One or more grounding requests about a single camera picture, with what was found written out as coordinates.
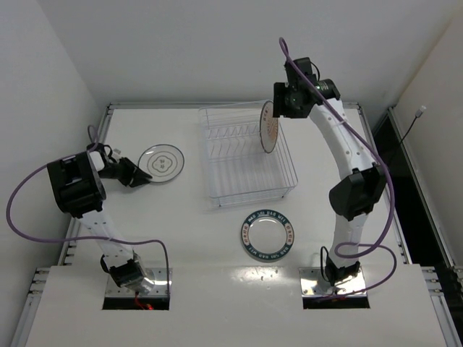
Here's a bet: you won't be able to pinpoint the white plate black rings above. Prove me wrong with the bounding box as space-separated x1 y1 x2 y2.
137 143 186 184

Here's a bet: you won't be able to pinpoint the white plate orange sunburst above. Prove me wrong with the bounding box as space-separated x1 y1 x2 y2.
259 100 279 154

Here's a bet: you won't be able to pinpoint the dark green rimmed plate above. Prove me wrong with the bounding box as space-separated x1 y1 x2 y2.
239 209 295 262

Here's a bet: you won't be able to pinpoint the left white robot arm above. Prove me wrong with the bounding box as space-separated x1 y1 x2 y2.
46 145 154 294

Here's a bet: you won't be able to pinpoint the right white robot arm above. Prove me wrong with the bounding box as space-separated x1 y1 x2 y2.
273 58 386 285

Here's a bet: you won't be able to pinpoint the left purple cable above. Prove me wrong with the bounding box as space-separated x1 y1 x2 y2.
5 124 171 294

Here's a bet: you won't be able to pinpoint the purple cable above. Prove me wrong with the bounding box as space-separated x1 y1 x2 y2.
278 36 398 301
5 124 171 294

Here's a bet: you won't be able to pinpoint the clear wire dish rack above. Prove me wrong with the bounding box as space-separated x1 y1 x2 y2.
198 100 298 207

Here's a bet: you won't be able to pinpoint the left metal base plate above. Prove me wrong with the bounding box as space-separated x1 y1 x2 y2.
105 267 172 299

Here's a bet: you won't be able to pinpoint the metal base plate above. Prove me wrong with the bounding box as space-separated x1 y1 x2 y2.
105 267 172 299
299 267 368 299

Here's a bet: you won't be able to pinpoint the black wall cable white plug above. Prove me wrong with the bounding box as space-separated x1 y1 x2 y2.
399 106 427 146

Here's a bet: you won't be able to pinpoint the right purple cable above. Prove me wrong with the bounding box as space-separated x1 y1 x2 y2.
278 36 398 301

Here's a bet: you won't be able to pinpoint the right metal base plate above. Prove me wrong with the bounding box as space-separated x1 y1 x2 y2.
299 267 368 299

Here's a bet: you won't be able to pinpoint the left aluminium frame rail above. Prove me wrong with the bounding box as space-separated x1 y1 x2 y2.
9 103 115 347

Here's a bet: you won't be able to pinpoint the aluminium frame rail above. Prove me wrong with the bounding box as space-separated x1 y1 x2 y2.
382 107 462 346
9 103 115 347

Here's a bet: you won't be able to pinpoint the right aluminium frame rail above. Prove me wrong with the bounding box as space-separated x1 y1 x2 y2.
382 107 462 346

